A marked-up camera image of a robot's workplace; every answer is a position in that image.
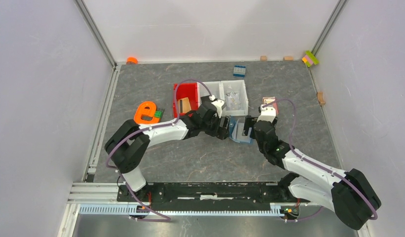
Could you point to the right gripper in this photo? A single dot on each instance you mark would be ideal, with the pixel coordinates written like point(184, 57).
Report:
point(249, 121)

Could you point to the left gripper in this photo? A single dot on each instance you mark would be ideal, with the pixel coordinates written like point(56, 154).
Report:
point(220, 132)

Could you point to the blue card holder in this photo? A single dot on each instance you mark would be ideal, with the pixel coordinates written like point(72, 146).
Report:
point(236, 131)

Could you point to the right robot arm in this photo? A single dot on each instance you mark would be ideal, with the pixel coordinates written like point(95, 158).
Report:
point(347, 193)

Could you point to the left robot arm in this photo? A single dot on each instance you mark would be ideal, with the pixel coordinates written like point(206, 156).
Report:
point(128, 145)

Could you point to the gold cards in red bin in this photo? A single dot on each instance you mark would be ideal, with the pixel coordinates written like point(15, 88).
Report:
point(184, 105)

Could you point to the silver VIP cards in bin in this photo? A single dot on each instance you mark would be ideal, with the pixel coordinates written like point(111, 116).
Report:
point(233, 101)

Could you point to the playing card box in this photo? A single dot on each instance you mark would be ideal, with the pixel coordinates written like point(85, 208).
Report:
point(267, 100)

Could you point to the white middle plastic bin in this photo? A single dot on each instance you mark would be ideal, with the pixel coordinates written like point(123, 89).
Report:
point(215, 87)

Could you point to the white plastic bin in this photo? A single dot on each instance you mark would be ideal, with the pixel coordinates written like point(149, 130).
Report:
point(215, 87)
point(238, 86)

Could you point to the white right plastic bin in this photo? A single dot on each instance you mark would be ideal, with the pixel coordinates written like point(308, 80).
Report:
point(238, 86)

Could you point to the dark grey brick plate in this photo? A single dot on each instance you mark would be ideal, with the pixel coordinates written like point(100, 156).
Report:
point(159, 110)

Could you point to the green toy brick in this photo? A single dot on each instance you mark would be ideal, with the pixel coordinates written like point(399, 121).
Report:
point(158, 114)

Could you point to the blue and grey brick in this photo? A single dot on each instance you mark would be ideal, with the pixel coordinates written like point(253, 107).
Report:
point(239, 71)

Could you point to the wooden arch block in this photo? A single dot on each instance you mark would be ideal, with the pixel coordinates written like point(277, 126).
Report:
point(320, 98)

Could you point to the orange plastic loop toy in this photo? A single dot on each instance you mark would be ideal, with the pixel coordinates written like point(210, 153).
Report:
point(145, 113)

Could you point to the wooden block left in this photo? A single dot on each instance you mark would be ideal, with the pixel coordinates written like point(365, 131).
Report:
point(263, 58)

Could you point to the wooden block middle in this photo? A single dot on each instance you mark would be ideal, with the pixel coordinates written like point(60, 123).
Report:
point(288, 58)

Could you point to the colourful brick stack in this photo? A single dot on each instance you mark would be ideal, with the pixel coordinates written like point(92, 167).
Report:
point(309, 59)

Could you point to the orange tape roll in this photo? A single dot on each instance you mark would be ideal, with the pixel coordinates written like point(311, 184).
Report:
point(131, 60)

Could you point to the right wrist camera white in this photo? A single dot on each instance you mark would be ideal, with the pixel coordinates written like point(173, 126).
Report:
point(268, 113)

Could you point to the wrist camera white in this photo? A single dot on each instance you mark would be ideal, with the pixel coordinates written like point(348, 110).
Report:
point(268, 113)
point(219, 104)

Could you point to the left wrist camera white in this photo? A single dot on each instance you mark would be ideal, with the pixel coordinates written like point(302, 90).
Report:
point(219, 104)

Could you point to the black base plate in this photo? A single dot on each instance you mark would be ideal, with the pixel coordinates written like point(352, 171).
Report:
point(214, 196)

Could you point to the blue toothed rail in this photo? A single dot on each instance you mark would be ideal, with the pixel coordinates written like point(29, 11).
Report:
point(135, 210)

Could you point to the aluminium frame post left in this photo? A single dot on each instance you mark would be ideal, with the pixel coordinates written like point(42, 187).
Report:
point(82, 7)

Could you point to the aluminium frame post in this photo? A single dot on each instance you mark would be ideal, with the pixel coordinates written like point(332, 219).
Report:
point(82, 7)
point(340, 5)

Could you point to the aluminium frame post right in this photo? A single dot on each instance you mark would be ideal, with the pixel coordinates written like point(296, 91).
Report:
point(340, 5)

